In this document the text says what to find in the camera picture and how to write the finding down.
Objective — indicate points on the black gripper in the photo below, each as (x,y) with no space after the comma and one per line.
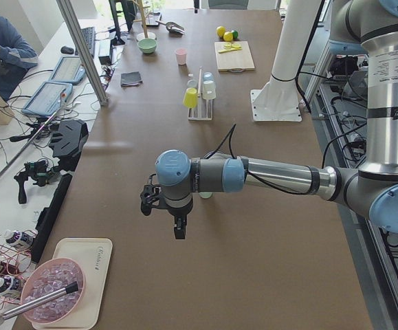
(179,212)

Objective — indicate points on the green cup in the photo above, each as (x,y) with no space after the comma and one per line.
(205,195)

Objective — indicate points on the pink cup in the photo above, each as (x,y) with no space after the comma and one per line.
(181,56)

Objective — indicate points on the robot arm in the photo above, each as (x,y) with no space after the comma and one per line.
(371,190)

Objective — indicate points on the yellow cup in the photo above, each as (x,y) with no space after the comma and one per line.
(190,98)

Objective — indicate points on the white cup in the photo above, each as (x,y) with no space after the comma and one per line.
(209,90)

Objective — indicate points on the grey cup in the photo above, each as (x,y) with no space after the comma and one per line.
(192,83)

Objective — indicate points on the light blue cup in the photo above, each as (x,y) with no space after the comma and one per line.
(208,76)

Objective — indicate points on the cream tray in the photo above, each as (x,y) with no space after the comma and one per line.
(93,256)

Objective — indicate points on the black muddler tool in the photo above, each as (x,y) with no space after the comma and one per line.
(69,289)

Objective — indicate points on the pink bowl of ice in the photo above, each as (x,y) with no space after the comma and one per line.
(50,277)

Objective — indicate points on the grey cloth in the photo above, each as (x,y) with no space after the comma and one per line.
(130,79)

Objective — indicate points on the bamboo cutting board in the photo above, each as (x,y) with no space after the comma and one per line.
(237,61)

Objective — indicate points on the green bowl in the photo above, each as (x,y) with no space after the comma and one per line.
(147,45)

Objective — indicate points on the blue teach pendant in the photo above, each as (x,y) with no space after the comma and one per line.
(48,98)
(69,69)

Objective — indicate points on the yellow plastic knife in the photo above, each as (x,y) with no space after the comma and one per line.
(222,51)

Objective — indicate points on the yellow lemon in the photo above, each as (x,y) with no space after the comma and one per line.
(228,36)
(220,30)

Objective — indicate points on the metal scoop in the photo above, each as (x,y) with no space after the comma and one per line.
(172,27)

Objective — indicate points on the black keyboard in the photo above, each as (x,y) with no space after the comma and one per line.
(89,36)

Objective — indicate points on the wooden mug tree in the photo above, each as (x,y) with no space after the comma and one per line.
(145,34)

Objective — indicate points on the seated person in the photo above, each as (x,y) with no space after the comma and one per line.
(17,57)

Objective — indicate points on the white wire cup rack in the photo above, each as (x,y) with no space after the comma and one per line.
(204,109)

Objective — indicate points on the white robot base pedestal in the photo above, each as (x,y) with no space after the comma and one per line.
(278,100)

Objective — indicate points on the aluminium frame post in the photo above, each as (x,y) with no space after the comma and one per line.
(72,23)

